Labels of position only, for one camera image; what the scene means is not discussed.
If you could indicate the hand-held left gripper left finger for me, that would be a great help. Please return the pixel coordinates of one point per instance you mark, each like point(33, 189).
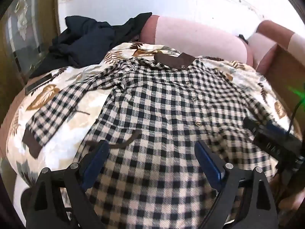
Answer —
point(95, 163)

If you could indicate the wooden cabinet with glass door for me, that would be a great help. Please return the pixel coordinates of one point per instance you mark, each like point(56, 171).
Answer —
point(23, 28)

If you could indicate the small black object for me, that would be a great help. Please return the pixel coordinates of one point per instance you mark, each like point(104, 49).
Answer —
point(243, 39)

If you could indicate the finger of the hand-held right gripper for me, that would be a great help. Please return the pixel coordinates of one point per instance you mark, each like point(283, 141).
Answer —
point(259, 125)

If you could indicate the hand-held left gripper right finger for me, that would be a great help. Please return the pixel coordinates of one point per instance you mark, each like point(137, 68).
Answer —
point(209, 165)

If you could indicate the dark flat rectangular object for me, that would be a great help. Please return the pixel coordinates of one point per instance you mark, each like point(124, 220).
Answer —
point(38, 83)

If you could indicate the wooden bed board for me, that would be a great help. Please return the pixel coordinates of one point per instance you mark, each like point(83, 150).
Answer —
point(286, 71)

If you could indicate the pink pillow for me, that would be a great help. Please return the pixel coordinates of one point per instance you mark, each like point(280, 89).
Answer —
point(195, 38)
point(262, 43)

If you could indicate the dark navy garment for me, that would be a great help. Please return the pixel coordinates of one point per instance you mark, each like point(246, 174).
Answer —
point(83, 40)

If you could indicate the leaf print cream blanket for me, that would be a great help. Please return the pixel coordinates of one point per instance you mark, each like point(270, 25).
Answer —
point(68, 128)

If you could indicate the black and cream checked shirt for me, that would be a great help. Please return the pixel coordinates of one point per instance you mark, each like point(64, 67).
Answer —
point(154, 114)

